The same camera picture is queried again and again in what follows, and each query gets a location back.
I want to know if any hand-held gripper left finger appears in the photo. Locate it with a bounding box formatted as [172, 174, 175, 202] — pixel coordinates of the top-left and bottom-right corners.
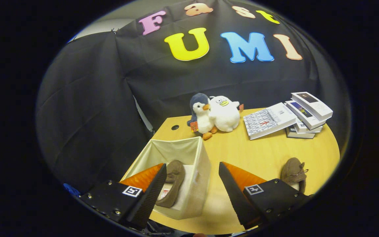
[79, 164, 167, 231]

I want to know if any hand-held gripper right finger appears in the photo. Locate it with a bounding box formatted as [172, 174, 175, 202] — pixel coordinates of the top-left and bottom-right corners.
[218, 162, 313, 230]

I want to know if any brown moccasin shoe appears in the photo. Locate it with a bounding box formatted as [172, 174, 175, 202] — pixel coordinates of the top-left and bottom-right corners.
[156, 160, 186, 208]
[280, 157, 308, 194]

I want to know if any beige fabric storage box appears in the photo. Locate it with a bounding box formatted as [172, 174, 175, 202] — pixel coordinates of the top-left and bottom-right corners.
[120, 136, 211, 220]

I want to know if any blue cloth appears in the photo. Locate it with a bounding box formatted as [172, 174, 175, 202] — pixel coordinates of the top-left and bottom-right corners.
[63, 183, 80, 197]

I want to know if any patterned cover book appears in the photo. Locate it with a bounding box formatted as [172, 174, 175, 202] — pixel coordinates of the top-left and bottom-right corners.
[243, 102, 297, 140]

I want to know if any white duck plush toy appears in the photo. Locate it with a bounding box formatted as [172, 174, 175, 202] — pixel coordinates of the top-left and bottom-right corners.
[208, 95, 244, 133]

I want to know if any grey penguin plush toy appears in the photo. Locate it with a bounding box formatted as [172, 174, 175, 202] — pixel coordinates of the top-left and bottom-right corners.
[187, 93, 218, 141]

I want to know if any dark cover book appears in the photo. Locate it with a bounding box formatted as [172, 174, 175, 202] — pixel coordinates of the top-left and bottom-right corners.
[286, 127, 316, 139]

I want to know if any thin white book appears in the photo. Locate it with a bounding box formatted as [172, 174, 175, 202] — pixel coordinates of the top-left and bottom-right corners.
[295, 118, 323, 134]

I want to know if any white book blue picture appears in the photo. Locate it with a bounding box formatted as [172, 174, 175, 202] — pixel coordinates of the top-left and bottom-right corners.
[285, 100, 326, 130]

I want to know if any black backdrop cloth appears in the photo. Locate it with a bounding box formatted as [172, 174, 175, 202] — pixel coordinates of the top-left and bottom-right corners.
[35, 0, 353, 195]

